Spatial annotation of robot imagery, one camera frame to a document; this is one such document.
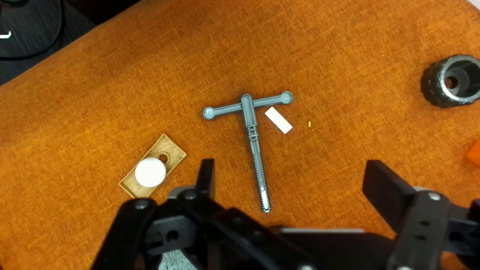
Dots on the wooden plate with white cap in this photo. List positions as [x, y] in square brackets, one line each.
[153, 169]

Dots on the black round knob near box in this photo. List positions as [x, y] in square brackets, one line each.
[452, 82]

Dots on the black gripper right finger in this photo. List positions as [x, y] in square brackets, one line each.
[387, 193]

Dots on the white paper tag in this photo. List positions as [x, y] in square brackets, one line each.
[278, 121]

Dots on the small orange cube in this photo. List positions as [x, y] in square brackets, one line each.
[473, 155]

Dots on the grey metal T-handle tool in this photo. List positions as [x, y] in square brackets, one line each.
[246, 107]

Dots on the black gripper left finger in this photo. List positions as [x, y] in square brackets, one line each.
[206, 178]

